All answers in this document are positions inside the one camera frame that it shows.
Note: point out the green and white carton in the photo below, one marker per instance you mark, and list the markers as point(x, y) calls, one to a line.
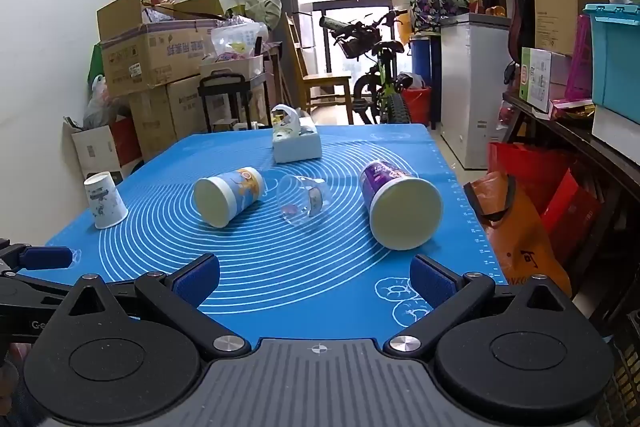
point(542, 79)

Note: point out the teal plastic storage box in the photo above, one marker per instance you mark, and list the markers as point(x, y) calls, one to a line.
point(615, 62)

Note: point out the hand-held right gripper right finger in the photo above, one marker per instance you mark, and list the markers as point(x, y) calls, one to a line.
point(431, 281)

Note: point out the white printed paper cup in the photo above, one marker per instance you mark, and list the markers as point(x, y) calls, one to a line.
point(105, 202)

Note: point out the blue and orange cup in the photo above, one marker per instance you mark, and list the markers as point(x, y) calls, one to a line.
point(226, 199)

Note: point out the large open cardboard box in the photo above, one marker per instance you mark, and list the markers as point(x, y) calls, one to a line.
point(150, 52)

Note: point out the dark wooden table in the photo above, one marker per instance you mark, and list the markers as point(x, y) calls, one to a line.
point(590, 157)

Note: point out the black utility cart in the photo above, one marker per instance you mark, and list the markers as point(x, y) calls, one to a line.
point(225, 94)

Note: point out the blue barrel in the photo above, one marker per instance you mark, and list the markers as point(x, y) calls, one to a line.
point(422, 54)

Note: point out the purple cup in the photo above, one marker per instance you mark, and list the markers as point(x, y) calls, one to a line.
point(401, 209)

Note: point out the small open cardboard box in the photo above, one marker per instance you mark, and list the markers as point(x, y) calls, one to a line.
point(97, 152)

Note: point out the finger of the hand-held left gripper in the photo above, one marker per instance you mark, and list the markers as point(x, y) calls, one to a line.
point(40, 291)
point(47, 257)

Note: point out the red bucket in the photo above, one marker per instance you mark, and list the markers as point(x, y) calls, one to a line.
point(417, 104)

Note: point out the grey plastic bag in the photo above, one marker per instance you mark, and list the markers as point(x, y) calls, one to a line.
point(100, 104)

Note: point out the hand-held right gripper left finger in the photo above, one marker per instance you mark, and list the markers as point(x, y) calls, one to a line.
point(197, 281)

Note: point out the orange shopping bag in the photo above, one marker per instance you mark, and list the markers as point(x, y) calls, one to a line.
point(525, 242)

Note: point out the red shopping bag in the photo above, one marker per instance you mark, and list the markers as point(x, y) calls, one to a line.
point(565, 207)

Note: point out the blue silicone baking mat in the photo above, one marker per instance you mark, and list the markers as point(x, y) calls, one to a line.
point(300, 267)

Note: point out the green and black bicycle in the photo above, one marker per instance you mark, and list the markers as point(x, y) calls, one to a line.
point(382, 72)

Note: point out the stacked brown cardboard box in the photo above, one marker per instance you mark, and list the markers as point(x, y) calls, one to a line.
point(170, 117)

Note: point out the white chest freezer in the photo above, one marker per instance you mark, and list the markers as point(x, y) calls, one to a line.
point(470, 92)

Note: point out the small printed plastic bag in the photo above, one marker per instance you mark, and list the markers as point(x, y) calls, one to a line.
point(286, 122)

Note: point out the grey refrigerator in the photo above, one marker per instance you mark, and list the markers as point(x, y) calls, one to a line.
point(285, 7)

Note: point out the white tissue box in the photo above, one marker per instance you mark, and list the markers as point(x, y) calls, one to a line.
point(297, 148)

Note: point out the person's left hand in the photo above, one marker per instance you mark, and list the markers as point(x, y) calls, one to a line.
point(11, 364)

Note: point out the wooden chair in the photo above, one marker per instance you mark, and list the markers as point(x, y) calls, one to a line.
point(325, 84)

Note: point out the clear plastic cup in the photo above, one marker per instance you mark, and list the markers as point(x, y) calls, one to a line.
point(300, 203)

